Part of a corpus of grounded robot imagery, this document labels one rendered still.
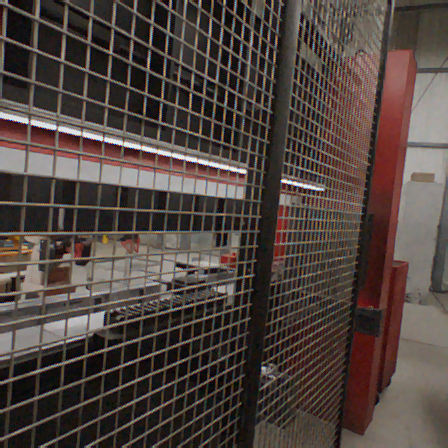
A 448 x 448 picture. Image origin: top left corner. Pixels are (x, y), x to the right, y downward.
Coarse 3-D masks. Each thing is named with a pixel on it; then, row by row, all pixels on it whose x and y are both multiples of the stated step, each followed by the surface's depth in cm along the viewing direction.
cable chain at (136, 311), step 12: (168, 300) 106; (180, 300) 107; (192, 300) 109; (204, 300) 113; (120, 312) 91; (132, 312) 92; (144, 312) 93; (180, 312) 104; (192, 312) 110; (132, 324) 90; (144, 324) 94
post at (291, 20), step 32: (288, 0) 64; (288, 32) 65; (256, 64) 67; (288, 64) 66; (256, 96) 67; (288, 96) 68; (256, 128) 67; (256, 160) 67; (256, 192) 67; (256, 256) 67; (256, 288) 67; (256, 320) 67; (256, 352) 69; (256, 384) 70; (224, 416) 70
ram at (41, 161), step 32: (0, 128) 99; (32, 128) 105; (0, 160) 99; (32, 160) 106; (64, 160) 114; (96, 160) 123; (128, 160) 134; (160, 160) 146; (224, 192) 184; (288, 192) 241
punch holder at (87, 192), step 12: (72, 192) 120; (84, 192) 121; (96, 192) 124; (108, 192) 128; (72, 204) 120; (84, 204) 121; (96, 204) 125; (108, 204) 129; (60, 216) 123; (72, 216) 121; (84, 216) 122; (108, 216) 129; (72, 228) 121; (84, 228) 122; (108, 228) 130
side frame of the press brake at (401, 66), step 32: (416, 64) 242; (384, 96) 231; (384, 128) 231; (320, 160) 252; (352, 160) 241; (384, 160) 231; (384, 192) 230; (384, 224) 230; (384, 256) 230; (384, 288) 239; (384, 320) 250; (288, 352) 263; (352, 352) 239; (320, 384) 251; (352, 384) 239; (320, 416) 250; (352, 416) 239
